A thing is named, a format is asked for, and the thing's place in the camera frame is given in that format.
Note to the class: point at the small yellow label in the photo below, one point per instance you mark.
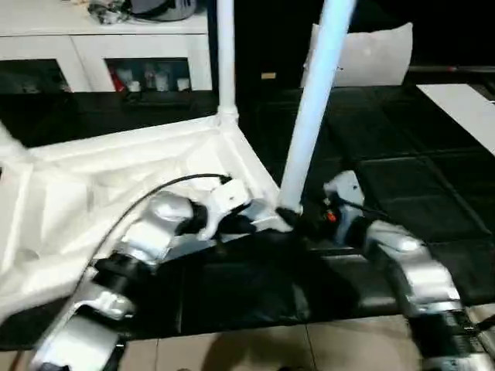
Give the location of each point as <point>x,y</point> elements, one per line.
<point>268,75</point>

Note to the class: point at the white flat panel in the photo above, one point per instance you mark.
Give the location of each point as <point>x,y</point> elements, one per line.
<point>460,112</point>

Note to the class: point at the white plastic table top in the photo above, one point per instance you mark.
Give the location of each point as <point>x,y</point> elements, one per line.
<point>77,174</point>

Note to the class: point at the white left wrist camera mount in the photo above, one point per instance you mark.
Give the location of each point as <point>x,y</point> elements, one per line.
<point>226,201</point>

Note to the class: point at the white glass-door cabinet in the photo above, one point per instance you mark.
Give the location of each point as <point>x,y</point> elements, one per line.
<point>96,46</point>

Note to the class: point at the white plastic table leg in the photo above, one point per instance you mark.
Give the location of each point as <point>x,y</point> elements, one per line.
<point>226,58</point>
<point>9,143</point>
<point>317,96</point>

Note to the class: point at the grey printed cushion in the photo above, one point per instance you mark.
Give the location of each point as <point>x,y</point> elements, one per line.
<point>375,58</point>

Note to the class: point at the grey round bag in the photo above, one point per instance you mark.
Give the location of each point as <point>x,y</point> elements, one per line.
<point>162,7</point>

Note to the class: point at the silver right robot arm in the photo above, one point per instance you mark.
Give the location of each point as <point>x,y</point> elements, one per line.
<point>417,270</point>

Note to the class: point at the black floor mat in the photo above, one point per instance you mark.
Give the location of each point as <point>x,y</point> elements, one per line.
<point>386,154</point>

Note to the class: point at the small red box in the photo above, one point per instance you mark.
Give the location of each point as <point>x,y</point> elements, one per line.
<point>118,81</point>

